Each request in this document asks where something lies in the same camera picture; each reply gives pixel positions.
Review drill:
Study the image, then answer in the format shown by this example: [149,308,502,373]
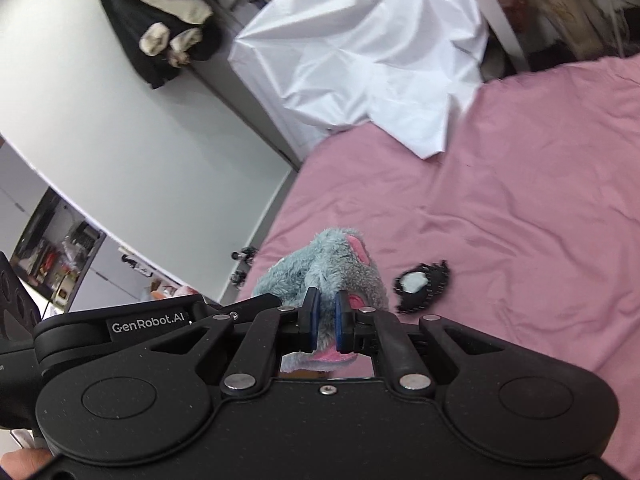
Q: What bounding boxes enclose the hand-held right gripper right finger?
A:
[336,291,506,396]

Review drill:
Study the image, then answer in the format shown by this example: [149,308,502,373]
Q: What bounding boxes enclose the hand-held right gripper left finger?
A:
[150,287,321,396]

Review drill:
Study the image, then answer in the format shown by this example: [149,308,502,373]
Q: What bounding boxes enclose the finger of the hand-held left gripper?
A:
[220,293,284,329]

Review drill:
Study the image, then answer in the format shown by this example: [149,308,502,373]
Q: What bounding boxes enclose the grey plush toy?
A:
[252,228,390,374]

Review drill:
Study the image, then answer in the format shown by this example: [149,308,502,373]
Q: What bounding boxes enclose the person's left hand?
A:
[0,449,53,480]

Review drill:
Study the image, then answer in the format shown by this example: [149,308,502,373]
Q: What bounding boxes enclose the black cloth with white patch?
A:
[392,259,451,312]

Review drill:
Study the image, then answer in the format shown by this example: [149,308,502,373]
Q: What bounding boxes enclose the pink bed sheet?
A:
[234,54,640,413]

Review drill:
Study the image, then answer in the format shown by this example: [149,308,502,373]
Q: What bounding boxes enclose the white cloth cover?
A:
[227,0,491,160]

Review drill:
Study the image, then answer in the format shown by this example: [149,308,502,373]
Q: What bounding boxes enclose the grey door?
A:
[190,0,307,169]

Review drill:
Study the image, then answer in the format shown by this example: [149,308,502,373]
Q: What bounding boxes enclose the dark hanging clothes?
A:
[72,0,224,90]

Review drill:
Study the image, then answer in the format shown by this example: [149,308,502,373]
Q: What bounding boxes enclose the white desk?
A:
[447,0,532,78]

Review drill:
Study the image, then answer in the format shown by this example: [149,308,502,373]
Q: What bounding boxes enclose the printed paper bag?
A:
[530,0,608,61]

